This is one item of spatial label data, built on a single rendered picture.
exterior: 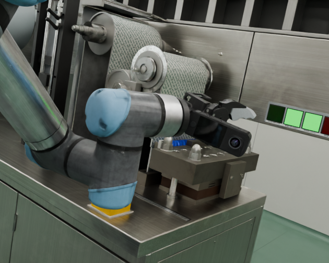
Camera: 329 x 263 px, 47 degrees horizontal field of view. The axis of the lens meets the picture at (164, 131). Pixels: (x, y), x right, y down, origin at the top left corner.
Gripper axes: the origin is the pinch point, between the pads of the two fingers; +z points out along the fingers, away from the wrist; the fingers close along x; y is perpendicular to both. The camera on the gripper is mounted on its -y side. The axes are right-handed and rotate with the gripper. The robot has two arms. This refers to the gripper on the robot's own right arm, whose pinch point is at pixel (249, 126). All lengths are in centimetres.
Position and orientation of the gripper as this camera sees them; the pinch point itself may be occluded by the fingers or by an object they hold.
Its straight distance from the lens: 80.6
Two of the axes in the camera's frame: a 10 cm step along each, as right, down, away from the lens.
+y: -5.6, -4.3, 7.1
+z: 7.7, 0.3, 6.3
